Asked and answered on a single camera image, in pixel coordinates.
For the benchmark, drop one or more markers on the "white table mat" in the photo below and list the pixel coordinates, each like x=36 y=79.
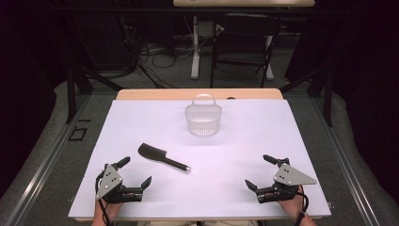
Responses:
x=219 y=157

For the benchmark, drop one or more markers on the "black folding chair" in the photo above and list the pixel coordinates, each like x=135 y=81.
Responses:
x=246 y=37

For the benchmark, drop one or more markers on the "wooden table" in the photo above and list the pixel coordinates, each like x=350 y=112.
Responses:
x=156 y=94

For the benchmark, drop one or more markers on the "person's left hand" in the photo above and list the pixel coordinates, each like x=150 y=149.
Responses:
x=112 y=208

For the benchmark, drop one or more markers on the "person's right hand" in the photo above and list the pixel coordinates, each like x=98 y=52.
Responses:
x=293 y=205

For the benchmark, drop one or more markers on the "black metal stand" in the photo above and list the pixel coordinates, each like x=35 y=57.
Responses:
x=71 y=94
x=328 y=94

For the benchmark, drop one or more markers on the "white plastic basket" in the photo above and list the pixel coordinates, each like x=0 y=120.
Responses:
x=204 y=122

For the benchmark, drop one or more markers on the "metal floor rail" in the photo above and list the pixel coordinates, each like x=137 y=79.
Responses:
x=345 y=163
x=47 y=163

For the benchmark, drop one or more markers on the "black spatula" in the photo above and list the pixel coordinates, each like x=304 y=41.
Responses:
x=150 y=152

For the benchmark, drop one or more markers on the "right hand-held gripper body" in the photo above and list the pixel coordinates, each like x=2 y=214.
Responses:
x=290 y=175

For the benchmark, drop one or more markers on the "white desk leg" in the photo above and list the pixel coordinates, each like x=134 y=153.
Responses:
x=195 y=53
x=269 y=62

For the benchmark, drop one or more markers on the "black tape strip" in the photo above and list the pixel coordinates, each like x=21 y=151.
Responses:
x=84 y=120

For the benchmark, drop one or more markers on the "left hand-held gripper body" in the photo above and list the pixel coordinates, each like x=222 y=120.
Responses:
x=108 y=182

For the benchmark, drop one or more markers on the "dark curtain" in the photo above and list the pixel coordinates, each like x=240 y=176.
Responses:
x=25 y=78
x=370 y=78

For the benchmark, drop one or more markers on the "light wooden desk top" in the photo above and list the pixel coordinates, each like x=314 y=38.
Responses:
x=244 y=3

